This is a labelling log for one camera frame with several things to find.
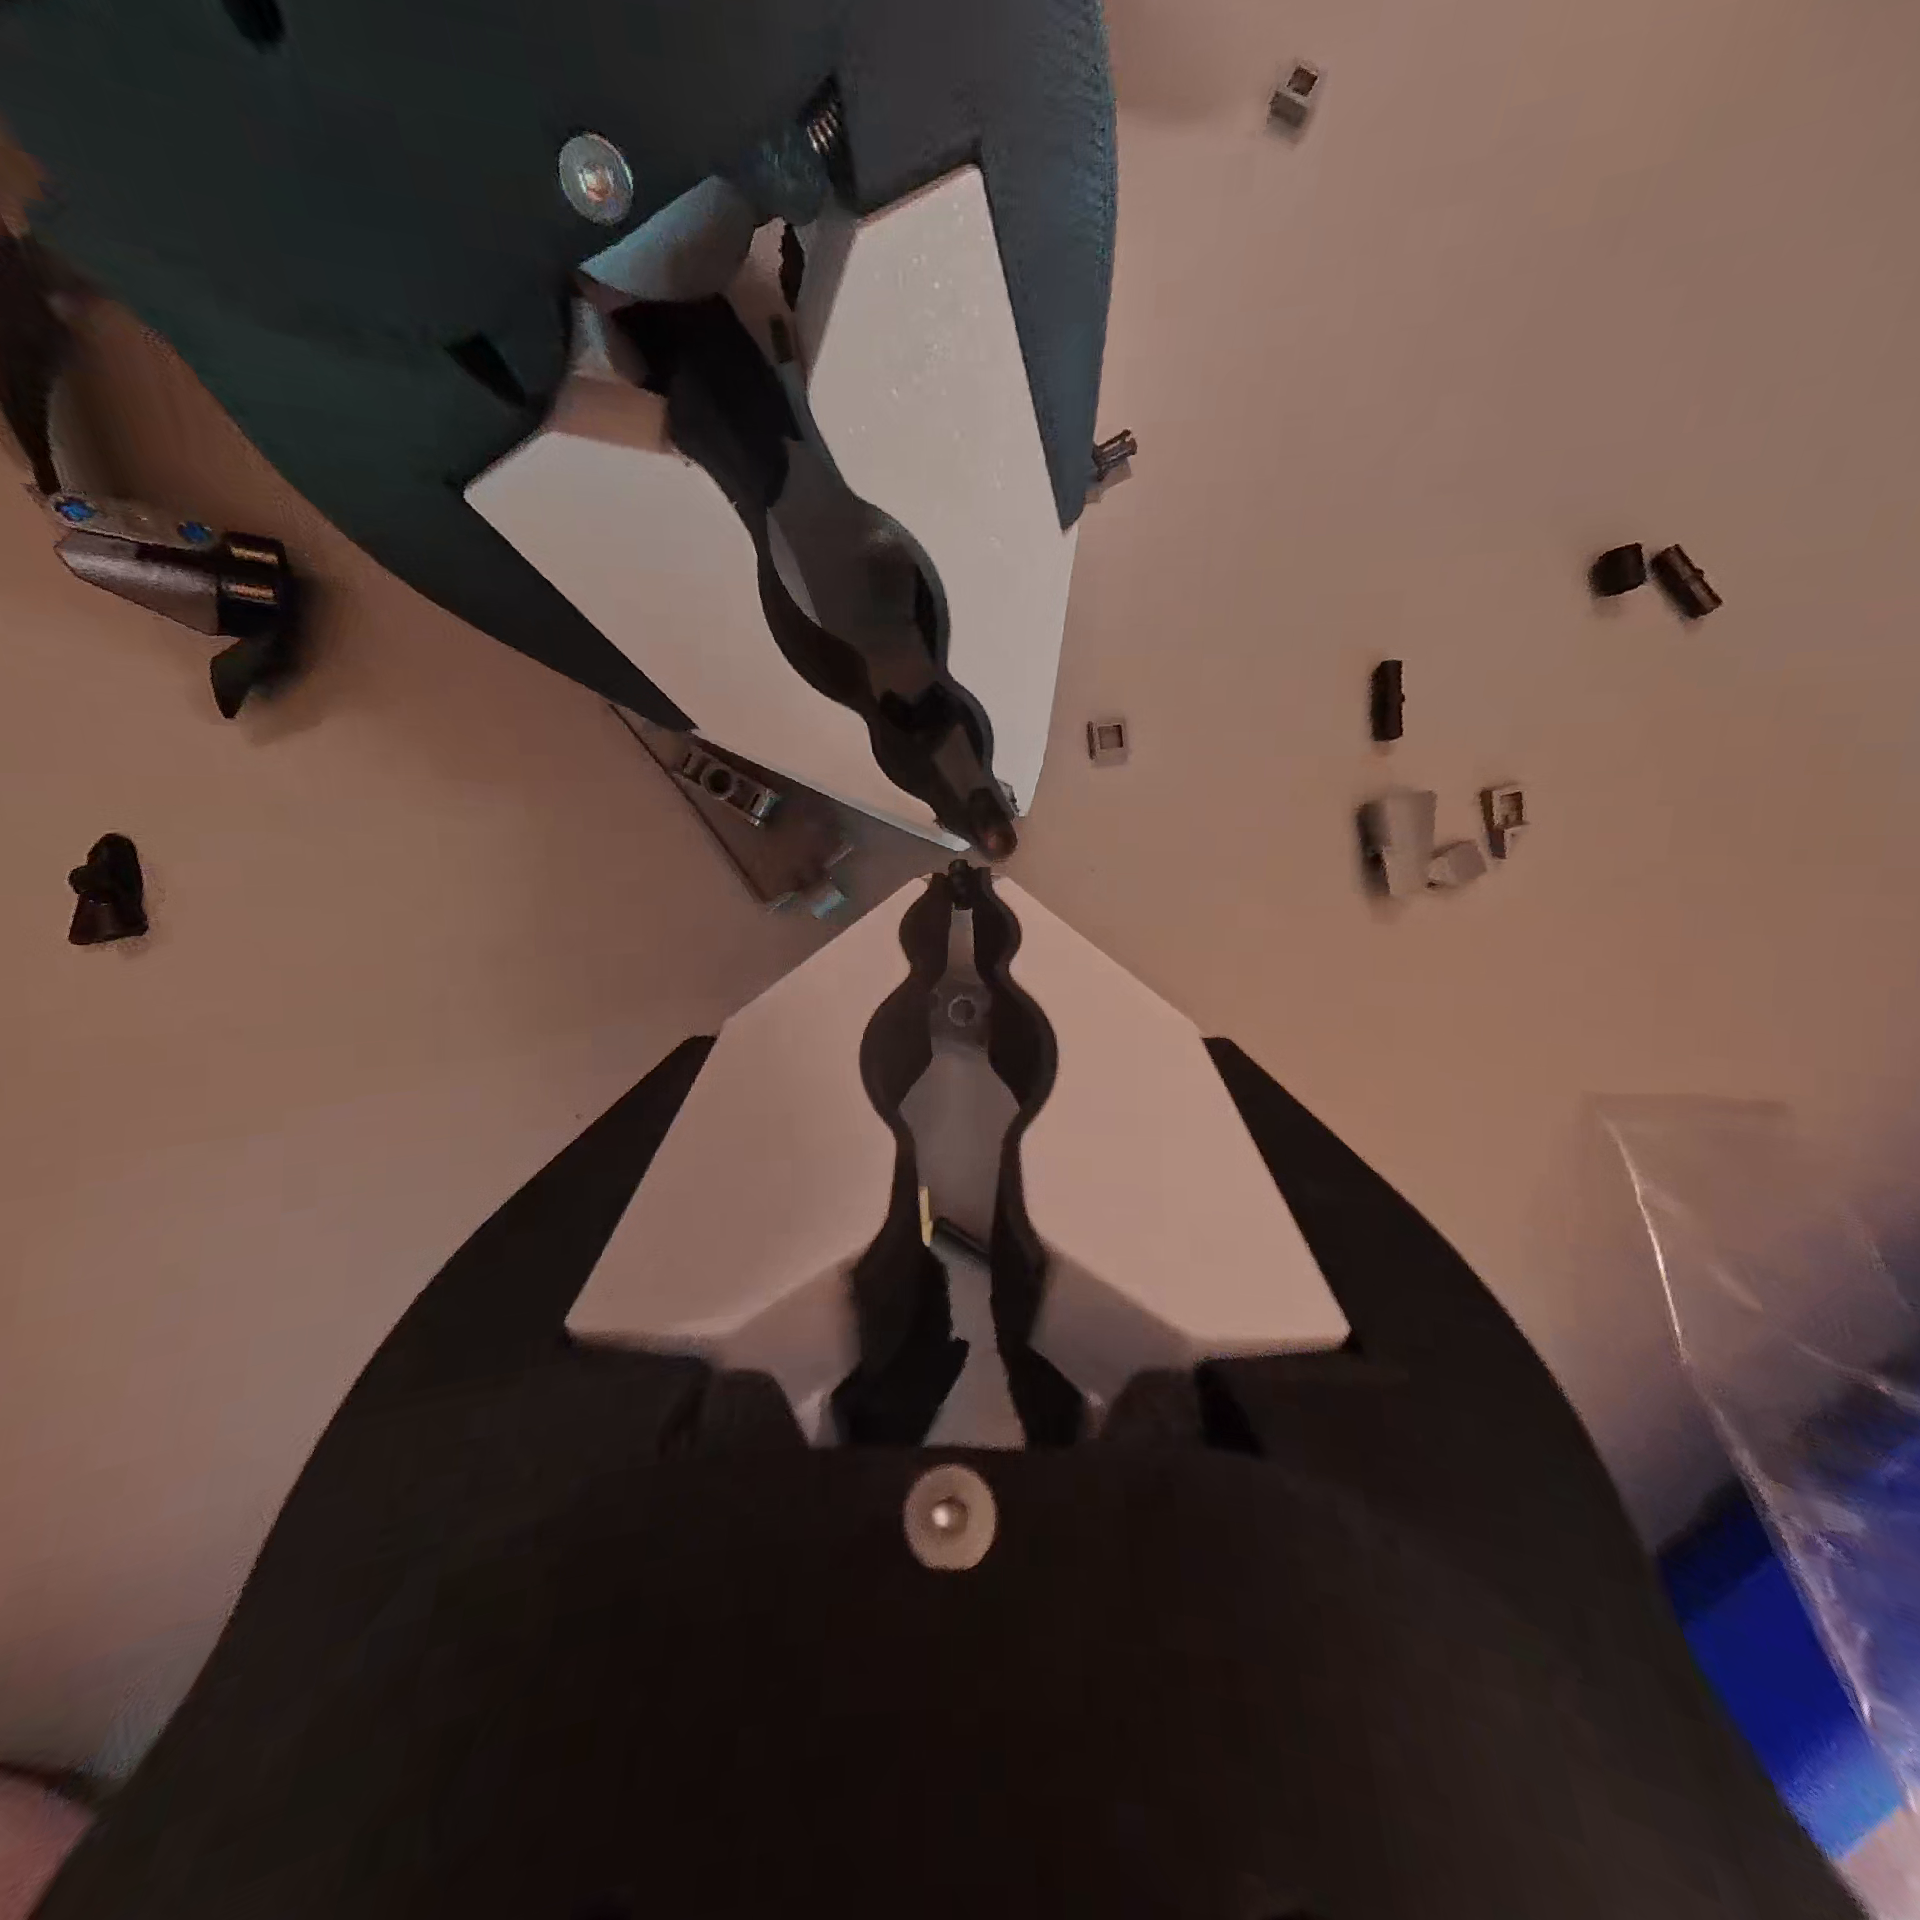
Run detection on clear plastic bag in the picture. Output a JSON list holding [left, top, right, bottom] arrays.
[[1593, 1098, 1920, 1864]]

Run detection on grey lego panel with beam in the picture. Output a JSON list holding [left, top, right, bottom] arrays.
[[613, 708, 858, 925]]

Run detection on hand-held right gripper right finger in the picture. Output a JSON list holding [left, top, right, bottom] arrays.
[[979, 879, 1359, 1417]]

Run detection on light grey lego bracket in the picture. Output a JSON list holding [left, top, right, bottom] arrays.
[[1359, 787, 1444, 896]]

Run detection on grey and black lego assembly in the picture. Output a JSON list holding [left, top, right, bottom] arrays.
[[30, 491, 302, 724]]

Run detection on black pointed lego piece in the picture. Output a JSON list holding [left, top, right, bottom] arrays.
[[62, 828, 157, 948]]

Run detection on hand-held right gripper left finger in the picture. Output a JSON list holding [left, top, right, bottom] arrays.
[[567, 879, 957, 1442]]

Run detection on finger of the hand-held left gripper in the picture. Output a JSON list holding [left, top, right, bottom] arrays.
[[462, 392, 984, 861], [773, 153, 1079, 865]]

